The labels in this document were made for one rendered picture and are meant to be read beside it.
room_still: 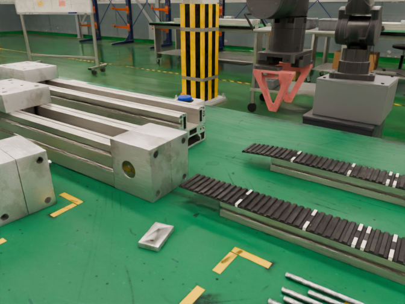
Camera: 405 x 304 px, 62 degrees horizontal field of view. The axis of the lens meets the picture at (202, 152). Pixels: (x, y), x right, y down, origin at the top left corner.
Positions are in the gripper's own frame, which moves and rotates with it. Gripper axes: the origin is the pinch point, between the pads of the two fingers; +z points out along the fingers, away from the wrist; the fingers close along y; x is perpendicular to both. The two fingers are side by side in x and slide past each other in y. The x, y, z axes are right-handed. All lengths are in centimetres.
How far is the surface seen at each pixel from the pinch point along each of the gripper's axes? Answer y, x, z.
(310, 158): -1.4, 6.4, 10.3
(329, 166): 0.1, 10.4, 10.3
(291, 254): 23.0, 11.5, 13.7
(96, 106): 3.2, -47.5, 7.4
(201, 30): -266, -190, 5
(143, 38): -793, -756, 71
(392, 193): 1.3, 20.9, 12.1
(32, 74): 1, -77, 3
